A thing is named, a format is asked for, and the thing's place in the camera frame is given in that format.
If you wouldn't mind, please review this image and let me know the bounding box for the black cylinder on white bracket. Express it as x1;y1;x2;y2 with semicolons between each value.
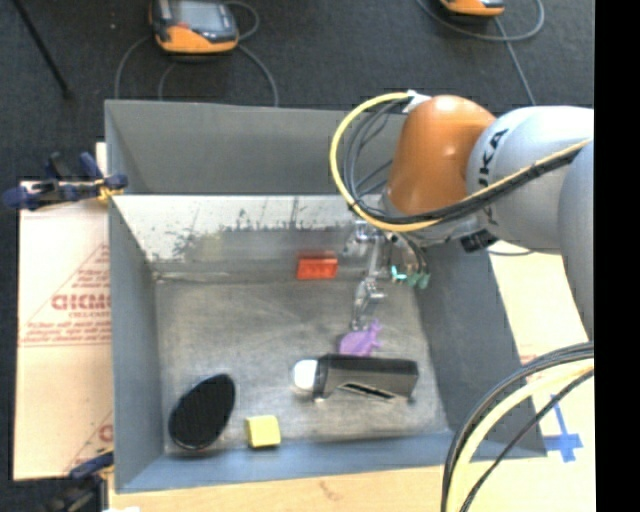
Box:
458;230;499;255

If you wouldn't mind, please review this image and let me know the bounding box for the white ball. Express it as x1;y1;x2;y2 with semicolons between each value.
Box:
290;358;321;392

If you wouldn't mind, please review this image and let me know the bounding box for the brown cardboard board, red print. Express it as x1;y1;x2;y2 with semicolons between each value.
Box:
11;198;116;482

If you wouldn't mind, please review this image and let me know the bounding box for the grey metal bin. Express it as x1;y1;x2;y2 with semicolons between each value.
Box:
103;98;548;494

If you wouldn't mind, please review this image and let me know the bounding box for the yellow sponge block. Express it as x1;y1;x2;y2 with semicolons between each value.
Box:
243;414;283;449

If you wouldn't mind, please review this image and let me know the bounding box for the purple toy animal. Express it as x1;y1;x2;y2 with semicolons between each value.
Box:
338;319;386;358

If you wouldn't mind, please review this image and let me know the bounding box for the red flat block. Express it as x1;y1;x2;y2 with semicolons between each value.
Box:
295;255;340;281

